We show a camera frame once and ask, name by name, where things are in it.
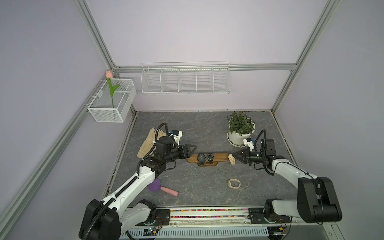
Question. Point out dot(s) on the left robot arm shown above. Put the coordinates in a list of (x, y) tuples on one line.
[(108, 218)]

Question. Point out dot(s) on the slim black watch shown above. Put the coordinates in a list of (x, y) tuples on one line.
[(210, 158)]

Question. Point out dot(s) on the wooden watch stand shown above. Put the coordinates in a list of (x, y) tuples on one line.
[(218, 158)]

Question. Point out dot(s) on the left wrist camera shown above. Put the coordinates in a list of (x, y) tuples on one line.
[(176, 135)]

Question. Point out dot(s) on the aluminium frame profiles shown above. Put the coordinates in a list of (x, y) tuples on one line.
[(23, 198)]

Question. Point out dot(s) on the white wire shelf basket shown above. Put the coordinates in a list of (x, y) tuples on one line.
[(186, 78)]

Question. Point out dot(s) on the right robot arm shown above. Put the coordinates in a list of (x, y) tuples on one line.
[(316, 200)]

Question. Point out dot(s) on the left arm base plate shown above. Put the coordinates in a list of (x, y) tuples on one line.
[(161, 218)]

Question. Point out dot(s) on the beige work glove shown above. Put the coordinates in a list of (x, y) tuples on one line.
[(147, 144)]

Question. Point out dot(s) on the potted green plant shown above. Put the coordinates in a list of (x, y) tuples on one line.
[(241, 127)]

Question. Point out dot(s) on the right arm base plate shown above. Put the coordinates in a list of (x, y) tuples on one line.
[(257, 216)]

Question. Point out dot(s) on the artificial pink tulip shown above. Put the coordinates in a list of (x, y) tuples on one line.
[(112, 88)]

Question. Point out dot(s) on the purple pink brush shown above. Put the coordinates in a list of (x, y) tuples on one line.
[(156, 186)]

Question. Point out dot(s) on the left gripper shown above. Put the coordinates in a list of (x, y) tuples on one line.
[(187, 154)]

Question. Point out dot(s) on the beige watch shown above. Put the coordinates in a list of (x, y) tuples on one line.
[(234, 184), (232, 159)]

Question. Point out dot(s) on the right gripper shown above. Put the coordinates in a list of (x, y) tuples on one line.
[(244, 158)]

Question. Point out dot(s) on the white vented cable duct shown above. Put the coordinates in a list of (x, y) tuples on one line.
[(199, 233)]

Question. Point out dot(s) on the chunky black watch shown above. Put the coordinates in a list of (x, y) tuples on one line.
[(201, 159)]

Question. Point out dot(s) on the white mesh box basket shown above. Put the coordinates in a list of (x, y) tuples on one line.
[(101, 105)]

